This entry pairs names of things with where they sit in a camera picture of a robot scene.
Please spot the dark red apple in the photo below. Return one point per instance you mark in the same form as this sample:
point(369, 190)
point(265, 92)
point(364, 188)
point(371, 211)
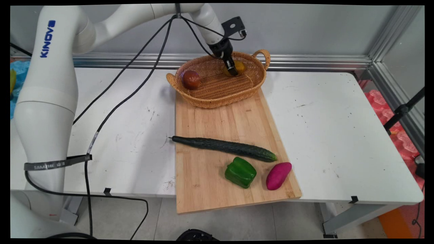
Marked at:
point(192, 80)

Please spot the green bell pepper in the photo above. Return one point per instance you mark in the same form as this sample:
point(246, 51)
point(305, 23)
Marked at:
point(240, 173)

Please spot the grey table leg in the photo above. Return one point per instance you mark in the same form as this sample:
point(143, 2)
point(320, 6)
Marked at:
point(352, 217)
point(72, 210)

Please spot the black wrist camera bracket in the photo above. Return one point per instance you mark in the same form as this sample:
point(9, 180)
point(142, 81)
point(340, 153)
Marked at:
point(234, 24)

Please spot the blue foam mat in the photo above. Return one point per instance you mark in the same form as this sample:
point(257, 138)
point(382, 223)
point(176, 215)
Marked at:
point(18, 84)

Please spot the woven wicker basket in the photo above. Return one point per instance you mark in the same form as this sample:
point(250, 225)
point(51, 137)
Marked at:
point(217, 91)

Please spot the small black device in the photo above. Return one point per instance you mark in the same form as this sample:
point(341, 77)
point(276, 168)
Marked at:
point(419, 167)

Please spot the aluminium frame post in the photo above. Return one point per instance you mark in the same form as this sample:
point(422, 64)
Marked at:
point(395, 32)

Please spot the purple sweet potato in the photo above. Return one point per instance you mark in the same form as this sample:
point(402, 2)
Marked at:
point(278, 176)

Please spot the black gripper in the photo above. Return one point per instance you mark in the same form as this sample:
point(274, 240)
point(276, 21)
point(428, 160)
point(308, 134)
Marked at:
point(221, 49)

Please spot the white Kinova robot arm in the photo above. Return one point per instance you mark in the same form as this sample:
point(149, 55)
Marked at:
point(47, 118)

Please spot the black tripod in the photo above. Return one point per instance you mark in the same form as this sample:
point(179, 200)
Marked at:
point(401, 110)

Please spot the orange floor mat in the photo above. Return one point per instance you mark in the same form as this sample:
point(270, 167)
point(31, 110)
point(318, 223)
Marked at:
point(396, 225)

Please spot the black equipment on floor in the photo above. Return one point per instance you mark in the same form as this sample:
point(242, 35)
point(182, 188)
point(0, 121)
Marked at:
point(198, 235)

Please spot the red foam mat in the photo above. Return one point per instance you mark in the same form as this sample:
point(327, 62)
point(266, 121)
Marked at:
point(401, 142)

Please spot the aluminium frame rail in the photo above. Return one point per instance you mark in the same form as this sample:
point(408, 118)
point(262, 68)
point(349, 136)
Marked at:
point(396, 105)
point(305, 61)

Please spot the wooden cutting board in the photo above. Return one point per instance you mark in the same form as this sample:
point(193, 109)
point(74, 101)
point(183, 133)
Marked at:
point(217, 183)

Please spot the dark green cucumber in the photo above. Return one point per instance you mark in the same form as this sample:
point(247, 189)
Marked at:
point(223, 147)

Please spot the black table edge clip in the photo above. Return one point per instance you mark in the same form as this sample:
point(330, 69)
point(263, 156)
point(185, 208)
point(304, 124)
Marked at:
point(353, 199)
point(107, 191)

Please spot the yellow orange fruit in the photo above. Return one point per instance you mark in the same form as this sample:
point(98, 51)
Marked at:
point(240, 67)

